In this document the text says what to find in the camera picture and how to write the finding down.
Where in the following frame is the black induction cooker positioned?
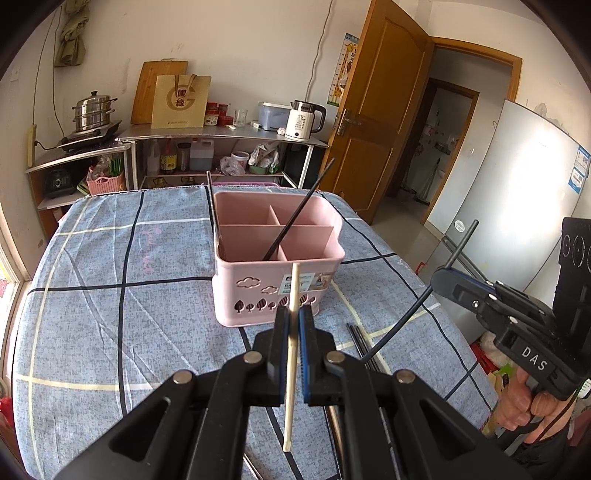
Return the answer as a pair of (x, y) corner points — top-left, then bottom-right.
(56, 121), (123, 151)

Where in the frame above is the brown paper bag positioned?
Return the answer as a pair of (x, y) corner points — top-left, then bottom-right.
(151, 74), (212, 129)

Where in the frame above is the thin black cable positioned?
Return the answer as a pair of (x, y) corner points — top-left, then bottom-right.
(364, 284), (434, 358)

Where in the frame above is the wooden chopstick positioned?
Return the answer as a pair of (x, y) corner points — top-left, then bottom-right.
(283, 263), (301, 453)

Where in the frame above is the green bowl with packets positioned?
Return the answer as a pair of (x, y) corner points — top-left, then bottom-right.
(249, 143), (282, 175)

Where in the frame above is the wooden door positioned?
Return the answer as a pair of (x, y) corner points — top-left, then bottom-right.
(329, 0), (435, 227)

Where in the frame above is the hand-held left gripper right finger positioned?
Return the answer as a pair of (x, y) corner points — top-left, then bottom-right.
(298, 305), (532, 480)

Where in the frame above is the pink lidded storage box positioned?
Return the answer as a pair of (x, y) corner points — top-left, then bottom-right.
(208, 181), (280, 190)

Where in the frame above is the pink plastic basket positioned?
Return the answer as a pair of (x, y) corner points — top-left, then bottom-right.
(87, 173), (126, 195)

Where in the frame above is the wooden door frame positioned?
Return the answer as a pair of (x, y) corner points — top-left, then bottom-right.
(383, 36), (523, 199)

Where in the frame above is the blue plastic storage container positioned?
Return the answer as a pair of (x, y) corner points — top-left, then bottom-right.
(257, 102), (293, 131)

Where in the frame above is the metal shelf table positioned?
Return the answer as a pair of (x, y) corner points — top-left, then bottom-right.
(115, 124), (329, 190)

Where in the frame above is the white wall cable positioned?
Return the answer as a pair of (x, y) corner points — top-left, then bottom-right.
(307, 0), (329, 104)

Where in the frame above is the low metal side shelf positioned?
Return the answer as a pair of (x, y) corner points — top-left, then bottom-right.
(25, 143), (134, 211)

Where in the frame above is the soy sauce bottle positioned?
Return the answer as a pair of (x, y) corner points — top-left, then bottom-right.
(160, 140), (178, 175)

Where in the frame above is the olive hanging curtain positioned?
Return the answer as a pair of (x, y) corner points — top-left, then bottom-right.
(53, 0), (90, 68)

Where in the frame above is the white plastic jug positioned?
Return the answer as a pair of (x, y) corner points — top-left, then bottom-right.
(189, 137), (216, 172)

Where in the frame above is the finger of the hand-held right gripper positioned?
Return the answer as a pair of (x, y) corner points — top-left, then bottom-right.
(462, 270), (555, 324)
(431, 267), (518, 340)

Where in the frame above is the blue plaid tablecloth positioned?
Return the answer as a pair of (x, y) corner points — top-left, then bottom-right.
(11, 187), (502, 480)

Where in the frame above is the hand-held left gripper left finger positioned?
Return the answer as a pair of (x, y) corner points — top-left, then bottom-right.
(53, 305), (291, 480)

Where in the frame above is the white refrigerator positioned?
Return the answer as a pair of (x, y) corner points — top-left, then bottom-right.
(425, 99), (591, 333)

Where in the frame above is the stainless steel steamer pot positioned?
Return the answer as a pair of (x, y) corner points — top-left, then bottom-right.
(71, 90), (118, 133)

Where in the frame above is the wooden cutting board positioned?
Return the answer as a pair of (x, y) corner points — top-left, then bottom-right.
(130, 61), (189, 125)

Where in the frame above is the thin metal utensil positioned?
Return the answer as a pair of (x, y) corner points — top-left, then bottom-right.
(206, 171), (225, 257)

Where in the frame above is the pink utensil caddy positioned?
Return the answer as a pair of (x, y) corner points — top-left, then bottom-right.
(212, 190), (345, 328)

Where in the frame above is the person's right hand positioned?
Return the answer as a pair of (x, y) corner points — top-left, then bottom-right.
(501, 369), (578, 432)

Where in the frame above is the giraffe height chart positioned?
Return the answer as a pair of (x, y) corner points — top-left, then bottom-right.
(327, 32), (360, 108)

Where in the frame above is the white electric kettle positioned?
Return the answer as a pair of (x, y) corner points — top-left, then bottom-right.
(284, 100), (327, 140)

